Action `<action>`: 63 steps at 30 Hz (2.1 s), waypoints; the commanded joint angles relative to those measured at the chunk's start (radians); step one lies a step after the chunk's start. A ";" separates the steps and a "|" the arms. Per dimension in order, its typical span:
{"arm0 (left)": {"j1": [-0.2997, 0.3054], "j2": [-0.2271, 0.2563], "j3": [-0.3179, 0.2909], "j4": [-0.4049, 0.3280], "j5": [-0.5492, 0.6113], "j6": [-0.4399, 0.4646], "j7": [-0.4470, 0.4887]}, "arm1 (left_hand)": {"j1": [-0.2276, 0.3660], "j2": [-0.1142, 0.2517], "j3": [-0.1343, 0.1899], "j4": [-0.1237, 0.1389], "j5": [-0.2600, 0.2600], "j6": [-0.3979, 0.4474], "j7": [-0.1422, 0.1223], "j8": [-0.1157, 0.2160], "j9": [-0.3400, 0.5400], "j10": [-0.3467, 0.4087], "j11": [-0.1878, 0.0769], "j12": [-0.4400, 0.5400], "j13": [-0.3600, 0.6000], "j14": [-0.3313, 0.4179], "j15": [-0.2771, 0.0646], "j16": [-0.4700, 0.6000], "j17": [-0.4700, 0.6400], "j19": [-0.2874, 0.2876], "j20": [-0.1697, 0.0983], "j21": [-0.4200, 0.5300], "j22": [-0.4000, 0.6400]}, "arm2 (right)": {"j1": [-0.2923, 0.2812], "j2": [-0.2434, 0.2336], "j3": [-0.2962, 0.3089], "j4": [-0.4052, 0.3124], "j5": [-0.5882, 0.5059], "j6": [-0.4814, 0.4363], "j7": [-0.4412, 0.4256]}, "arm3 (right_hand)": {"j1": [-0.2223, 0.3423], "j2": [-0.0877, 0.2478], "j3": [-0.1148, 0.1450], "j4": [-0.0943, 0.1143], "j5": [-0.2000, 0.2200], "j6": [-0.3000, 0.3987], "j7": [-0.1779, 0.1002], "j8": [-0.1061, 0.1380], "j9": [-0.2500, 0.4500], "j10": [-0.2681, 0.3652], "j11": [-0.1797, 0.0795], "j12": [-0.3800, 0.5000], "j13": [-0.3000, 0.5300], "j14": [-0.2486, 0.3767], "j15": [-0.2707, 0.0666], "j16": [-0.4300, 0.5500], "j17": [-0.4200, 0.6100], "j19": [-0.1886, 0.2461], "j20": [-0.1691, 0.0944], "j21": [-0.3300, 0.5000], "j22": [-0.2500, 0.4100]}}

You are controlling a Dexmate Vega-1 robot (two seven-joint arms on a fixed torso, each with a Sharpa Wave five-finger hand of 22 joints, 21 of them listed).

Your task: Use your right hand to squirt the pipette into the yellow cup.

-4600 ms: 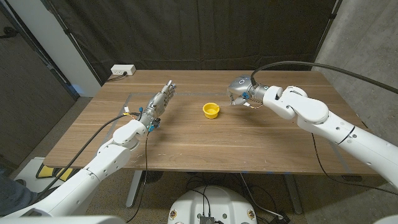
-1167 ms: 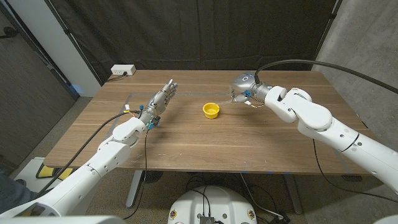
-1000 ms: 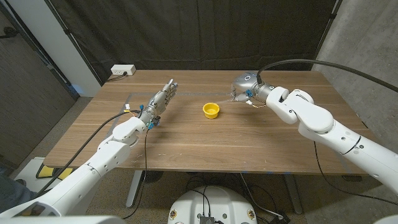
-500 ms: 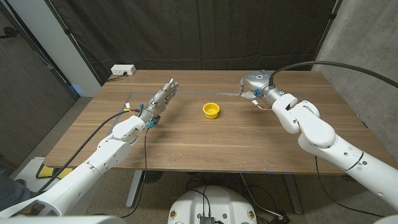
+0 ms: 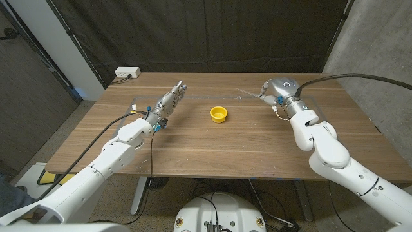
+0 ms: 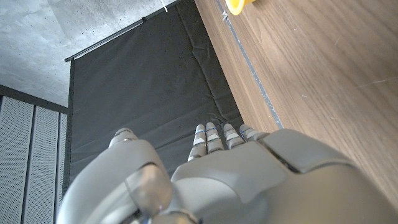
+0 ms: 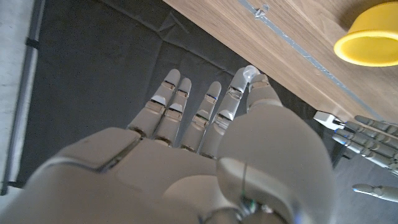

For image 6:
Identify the yellow plastic cup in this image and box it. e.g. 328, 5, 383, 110
224, 0, 256, 16

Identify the black backdrop stand pole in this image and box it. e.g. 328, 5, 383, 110
64, 0, 181, 62

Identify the black backdrop cloth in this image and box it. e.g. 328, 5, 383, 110
62, 0, 245, 194

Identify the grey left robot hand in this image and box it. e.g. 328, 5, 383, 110
55, 121, 398, 224

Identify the grey tape outline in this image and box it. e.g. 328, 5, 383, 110
216, 0, 284, 130

